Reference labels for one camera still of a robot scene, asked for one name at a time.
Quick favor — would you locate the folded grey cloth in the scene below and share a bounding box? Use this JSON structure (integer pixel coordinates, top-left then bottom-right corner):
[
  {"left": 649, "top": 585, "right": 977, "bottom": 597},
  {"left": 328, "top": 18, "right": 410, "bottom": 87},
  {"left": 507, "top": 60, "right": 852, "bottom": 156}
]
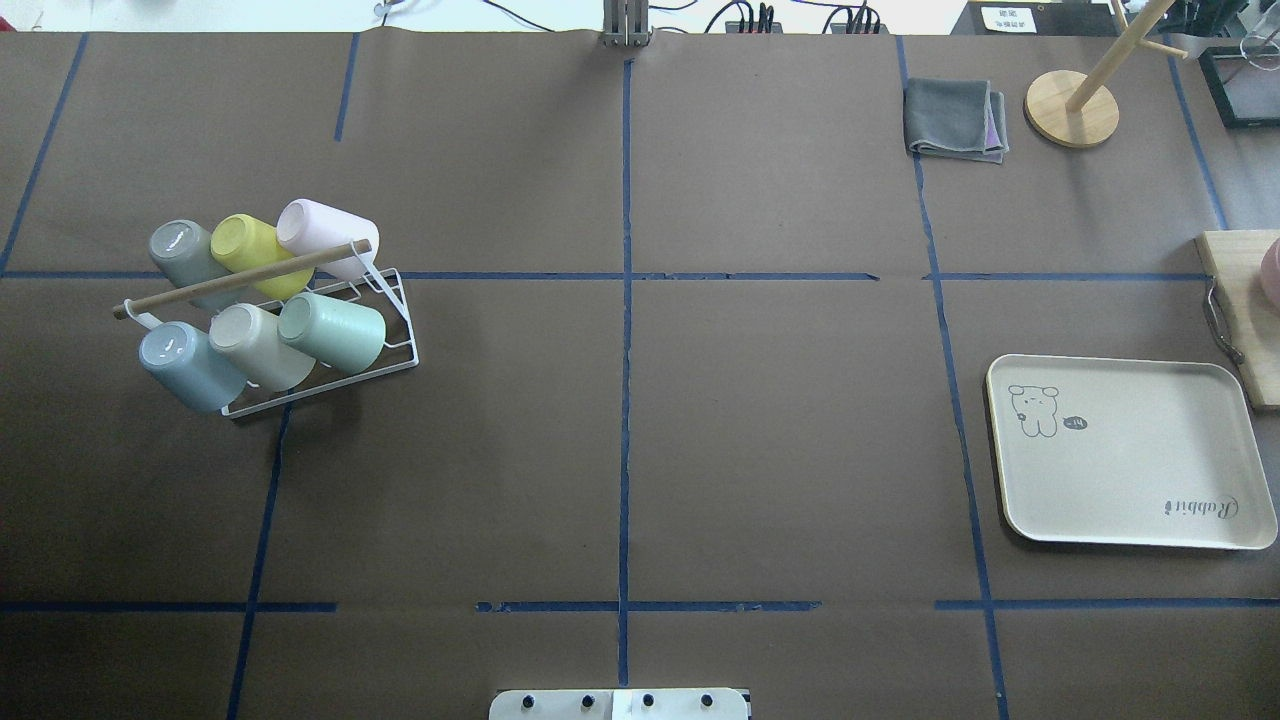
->
[{"left": 902, "top": 77, "right": 1010, "bottom": 164}]

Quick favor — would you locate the aluminium frame post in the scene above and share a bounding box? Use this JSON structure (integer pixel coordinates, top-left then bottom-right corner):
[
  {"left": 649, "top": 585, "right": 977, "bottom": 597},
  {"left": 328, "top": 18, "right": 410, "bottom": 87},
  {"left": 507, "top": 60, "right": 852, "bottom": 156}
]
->
[{"left": 600, "top": 0, "right": 652, "bottom": 47}]

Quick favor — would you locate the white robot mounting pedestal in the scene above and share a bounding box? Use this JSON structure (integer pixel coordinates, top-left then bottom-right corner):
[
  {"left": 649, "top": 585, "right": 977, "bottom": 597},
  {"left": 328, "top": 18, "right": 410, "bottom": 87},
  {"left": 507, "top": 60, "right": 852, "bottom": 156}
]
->
[{"left": 488, "top": 687, "right": 753, "bottom": 719}]

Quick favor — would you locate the black label box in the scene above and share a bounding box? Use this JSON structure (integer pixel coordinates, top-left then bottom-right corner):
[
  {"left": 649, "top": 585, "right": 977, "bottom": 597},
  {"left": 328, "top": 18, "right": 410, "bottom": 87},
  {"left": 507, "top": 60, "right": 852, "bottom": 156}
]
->
[{"left": 950, "top": 1, "right": 1116, "bottom": 37}]

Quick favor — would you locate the white wire cup rack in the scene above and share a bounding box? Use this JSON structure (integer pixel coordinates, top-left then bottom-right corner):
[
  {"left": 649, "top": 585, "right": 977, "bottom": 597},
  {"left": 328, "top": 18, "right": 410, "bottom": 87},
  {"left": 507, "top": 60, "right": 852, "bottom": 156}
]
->
[{"left": 113, "top": 238, "right": 419, "bottom": 418}]

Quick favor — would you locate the mint green cup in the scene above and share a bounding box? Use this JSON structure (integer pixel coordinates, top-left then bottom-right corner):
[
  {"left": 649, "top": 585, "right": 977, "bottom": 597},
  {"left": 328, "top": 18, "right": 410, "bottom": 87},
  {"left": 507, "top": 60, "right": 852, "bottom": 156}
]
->
[{"left": 278, "top": 292, "right": 387, "bottom": 375}]

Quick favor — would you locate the grey cup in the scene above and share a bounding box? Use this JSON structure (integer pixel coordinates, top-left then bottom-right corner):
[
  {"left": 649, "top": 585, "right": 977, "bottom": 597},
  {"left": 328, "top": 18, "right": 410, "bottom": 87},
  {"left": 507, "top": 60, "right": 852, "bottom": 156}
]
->
[{"left": 147, "top": 219, "right": 230, "bottom": 288}]

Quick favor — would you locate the blue cup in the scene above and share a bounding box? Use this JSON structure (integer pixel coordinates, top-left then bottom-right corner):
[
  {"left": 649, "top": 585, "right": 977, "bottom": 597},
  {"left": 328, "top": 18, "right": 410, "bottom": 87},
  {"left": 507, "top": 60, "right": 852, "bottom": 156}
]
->
[{"left": 138, "top": 322, "right": 248, "bottom": 413}]

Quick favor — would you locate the yellow cup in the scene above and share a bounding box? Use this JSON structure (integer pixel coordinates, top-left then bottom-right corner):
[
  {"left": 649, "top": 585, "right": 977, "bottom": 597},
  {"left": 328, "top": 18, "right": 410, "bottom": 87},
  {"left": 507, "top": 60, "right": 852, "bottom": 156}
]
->
[{"left": 210, "top": 214, "right": 314, "bottom": 301}]

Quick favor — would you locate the beige cup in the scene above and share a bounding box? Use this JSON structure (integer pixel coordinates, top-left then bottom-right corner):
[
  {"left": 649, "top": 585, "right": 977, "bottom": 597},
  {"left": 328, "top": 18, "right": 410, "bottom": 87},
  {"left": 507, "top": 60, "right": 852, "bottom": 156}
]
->
[{"left": 209, "top": 304, "right": 316, "bottom": 392}]

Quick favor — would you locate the cream rabbit serving tray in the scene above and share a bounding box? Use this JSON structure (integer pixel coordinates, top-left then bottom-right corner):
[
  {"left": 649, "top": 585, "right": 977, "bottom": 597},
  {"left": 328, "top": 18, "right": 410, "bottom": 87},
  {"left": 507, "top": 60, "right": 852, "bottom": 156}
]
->
[{"left": 986, "top": 354, "right": 1277, "bottom": 550}]

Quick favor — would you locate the pink cup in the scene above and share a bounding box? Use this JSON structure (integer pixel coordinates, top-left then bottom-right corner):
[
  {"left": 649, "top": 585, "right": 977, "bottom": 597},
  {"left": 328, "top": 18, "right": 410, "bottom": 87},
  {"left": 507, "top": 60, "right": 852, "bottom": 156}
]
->
[{"left": 275, "top": 199, "right": 380, "bottom": 263}]

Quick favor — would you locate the wooden mug tree stand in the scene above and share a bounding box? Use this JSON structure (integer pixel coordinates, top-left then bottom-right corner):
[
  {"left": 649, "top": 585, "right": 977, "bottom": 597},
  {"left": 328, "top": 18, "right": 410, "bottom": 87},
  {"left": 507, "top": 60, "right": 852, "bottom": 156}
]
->
[{"left": 1023, "top": 1, "right": 1190, "bottom": 149}]

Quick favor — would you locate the black glass tray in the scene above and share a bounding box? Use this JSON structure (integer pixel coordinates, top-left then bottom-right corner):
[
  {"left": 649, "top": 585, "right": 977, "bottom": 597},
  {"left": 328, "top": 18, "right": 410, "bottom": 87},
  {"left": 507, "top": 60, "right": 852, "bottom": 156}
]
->
[{"left": 1198, "top": 47, "right": 1279, "bottom": 129}]

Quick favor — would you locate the pink bowl with ice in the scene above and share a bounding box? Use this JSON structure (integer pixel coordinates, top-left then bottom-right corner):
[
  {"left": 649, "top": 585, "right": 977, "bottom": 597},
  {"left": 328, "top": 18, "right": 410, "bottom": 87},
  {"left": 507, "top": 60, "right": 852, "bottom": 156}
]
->
[{"left": 1260, "top": 238, "right": 1280, "bottom": 310}]

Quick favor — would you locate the bamboo cutting board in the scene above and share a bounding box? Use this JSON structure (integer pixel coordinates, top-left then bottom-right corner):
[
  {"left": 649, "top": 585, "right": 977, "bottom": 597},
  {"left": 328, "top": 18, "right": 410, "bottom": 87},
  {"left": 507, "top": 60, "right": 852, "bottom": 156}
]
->
[{"left": 1196, "top": 229, "right": 1279, "bottom": 411}]

